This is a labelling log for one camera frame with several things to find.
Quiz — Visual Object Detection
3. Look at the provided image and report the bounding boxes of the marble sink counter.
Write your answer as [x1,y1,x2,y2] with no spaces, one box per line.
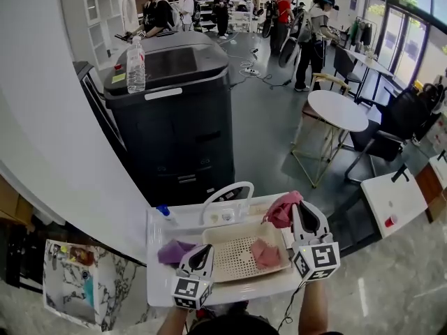
[42,239,151,333]

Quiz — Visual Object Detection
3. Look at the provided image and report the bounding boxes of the pink cloth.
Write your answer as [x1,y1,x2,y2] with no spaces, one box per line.
[250,238,283,270]
[261,190,304,229]

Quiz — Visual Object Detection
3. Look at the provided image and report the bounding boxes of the white curved faucet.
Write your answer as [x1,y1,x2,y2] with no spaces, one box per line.
[201,181,255,226]

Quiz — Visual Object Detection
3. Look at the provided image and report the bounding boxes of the black low shelf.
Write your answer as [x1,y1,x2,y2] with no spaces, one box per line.
[0,214,46,289]

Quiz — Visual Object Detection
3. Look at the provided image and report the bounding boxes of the soap bottle with blue pump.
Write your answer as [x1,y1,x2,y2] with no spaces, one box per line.
[156,204,179,227]

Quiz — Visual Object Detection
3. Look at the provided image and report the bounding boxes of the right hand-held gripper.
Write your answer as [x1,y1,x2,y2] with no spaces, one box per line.
[291,200,342,283]

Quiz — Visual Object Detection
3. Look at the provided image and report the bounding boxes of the round white table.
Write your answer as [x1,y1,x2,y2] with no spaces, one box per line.
[290,89,370,189]

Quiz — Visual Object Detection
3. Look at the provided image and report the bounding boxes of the black dining chair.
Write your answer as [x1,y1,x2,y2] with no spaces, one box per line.
[331,45,364,94]

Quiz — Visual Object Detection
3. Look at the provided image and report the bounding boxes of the white bookcase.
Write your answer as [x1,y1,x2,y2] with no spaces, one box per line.
[59,0,139,71]

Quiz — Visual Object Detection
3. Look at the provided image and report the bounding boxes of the brown wooden cabinet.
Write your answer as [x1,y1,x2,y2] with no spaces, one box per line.
[415,165,447,223]

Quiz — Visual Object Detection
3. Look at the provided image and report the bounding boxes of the large black machine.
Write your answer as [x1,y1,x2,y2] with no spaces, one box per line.
[73,61,129,153]
[103,31,235,207]

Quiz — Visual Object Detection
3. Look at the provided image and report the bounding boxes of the beige perforated basket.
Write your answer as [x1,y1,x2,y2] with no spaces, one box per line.
[201,221,293,283]

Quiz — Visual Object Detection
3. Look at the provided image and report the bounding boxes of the cardboard box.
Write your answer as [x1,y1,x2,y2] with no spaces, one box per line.
[0,174,36,230]

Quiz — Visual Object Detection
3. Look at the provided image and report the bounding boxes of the white display shelves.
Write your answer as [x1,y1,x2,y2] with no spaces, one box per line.
[188,0,254,33]

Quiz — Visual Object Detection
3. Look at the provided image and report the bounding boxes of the teal cloth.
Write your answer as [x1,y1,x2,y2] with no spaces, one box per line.
[82,276,95,308]

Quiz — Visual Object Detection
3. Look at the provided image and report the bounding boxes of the white sink unit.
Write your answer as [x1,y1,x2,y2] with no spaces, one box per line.
[145,192,305,308]

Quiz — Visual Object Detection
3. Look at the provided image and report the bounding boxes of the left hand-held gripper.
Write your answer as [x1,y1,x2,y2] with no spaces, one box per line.
[170,244,215,311]

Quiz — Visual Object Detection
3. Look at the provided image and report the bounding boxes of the purple cloth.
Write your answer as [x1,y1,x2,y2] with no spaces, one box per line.
[156,239,200,267]

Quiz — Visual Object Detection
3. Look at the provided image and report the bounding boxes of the large glass window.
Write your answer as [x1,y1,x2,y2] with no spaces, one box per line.
[362,0,447,87]

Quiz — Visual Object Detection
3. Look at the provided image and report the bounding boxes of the yellow-capped tea bottle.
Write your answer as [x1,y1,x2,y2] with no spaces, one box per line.
[61,244,95,267]

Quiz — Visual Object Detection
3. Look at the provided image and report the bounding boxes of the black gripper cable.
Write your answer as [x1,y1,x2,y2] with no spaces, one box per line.
[277,281,305,331]

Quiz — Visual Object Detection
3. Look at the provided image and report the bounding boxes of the clear plastic water bottle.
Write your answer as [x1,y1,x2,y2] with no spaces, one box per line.
[126,36,147,94]

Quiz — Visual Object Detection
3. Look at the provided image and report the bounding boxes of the person's left forearm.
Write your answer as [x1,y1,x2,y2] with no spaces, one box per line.
[156,305,196,335]

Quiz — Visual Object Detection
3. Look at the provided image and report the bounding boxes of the clothes rack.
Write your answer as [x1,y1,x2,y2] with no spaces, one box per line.
[349,15,374,47]

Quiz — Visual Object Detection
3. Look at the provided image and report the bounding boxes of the wooden armchair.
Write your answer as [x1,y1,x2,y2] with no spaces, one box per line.
[302,72,352,121]

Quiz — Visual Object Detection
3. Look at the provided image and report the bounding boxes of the person's dark shirt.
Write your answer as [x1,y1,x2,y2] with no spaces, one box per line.
[188,314,280,335]

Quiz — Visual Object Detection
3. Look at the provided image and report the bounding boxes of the long white table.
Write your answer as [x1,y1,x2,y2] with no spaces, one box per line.
[344,45,395,101]

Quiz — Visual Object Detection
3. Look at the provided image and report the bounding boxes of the chrome faucet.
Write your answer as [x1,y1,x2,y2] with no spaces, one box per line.
[47,243,62,271]

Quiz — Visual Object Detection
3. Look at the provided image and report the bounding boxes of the person's right forearm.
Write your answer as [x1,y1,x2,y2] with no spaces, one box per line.
[299,280,331,335]

